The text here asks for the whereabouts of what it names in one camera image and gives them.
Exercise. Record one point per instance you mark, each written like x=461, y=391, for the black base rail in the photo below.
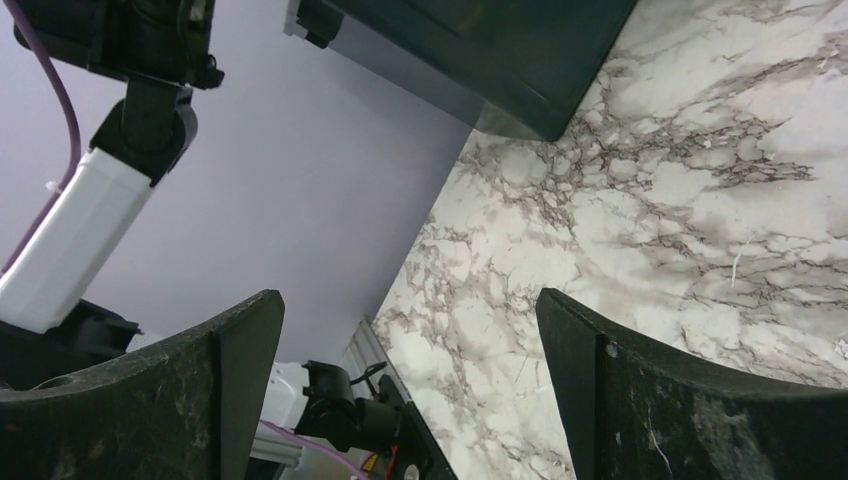
x=369, y=413

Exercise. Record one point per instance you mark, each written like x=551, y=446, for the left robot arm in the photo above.
x=160, y=51

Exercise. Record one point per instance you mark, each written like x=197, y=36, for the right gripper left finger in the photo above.
x=186, y=407

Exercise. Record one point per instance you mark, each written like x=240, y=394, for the aluminium frame rail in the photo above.
x=284, y=402

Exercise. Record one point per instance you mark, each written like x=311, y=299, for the dark green plastic bin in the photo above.
x=515, y=69

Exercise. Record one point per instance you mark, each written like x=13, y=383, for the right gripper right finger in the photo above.
x=633, y=407

